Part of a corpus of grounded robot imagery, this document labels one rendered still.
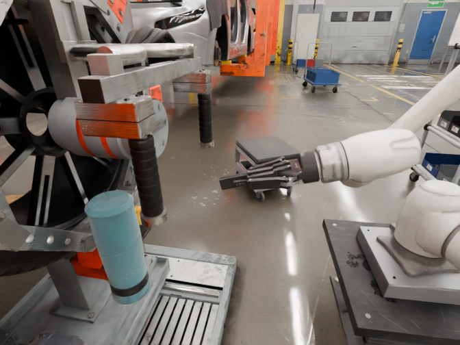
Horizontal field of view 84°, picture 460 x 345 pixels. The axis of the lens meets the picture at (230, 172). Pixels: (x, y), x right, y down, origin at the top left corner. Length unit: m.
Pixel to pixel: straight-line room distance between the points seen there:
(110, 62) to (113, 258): 0.38
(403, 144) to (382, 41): 13.86
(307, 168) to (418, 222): 0.47
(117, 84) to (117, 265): 0.37
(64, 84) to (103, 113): 0.26
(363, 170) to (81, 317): 0.93
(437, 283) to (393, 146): 0.54
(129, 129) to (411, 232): 0.87
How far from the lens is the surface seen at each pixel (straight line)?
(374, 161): 0.61
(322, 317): 1.28
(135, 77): 0.42
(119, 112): 0.37
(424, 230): 0.96
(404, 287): 1.00
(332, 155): 0.60
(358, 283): 1.02
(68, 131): 0.60
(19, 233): 0.54
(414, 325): 0.99
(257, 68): 4.15
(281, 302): 1.27
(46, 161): 0.71
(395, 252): 1.06
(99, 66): 0.38
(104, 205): 0.55
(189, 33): 3.15
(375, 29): 14.33
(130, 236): 0.57
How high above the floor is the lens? 1.02
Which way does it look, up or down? 27 degrees down
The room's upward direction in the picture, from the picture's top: straight up
